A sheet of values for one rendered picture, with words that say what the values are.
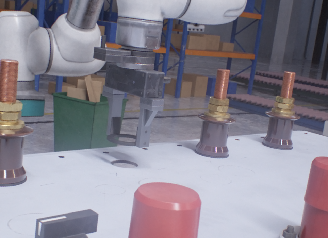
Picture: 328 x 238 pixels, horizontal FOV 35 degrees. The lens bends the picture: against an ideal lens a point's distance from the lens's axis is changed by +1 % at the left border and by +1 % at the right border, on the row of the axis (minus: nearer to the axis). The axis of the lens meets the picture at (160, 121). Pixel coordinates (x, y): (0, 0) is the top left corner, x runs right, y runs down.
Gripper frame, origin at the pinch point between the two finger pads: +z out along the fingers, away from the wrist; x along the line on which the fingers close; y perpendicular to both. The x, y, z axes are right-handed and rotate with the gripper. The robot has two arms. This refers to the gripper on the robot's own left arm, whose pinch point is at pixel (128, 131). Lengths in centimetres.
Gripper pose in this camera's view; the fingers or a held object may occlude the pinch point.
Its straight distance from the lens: 107.9
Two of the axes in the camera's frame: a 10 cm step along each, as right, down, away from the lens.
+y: 7.4, -0.4, 6.7
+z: -1.2, 9.7, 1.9
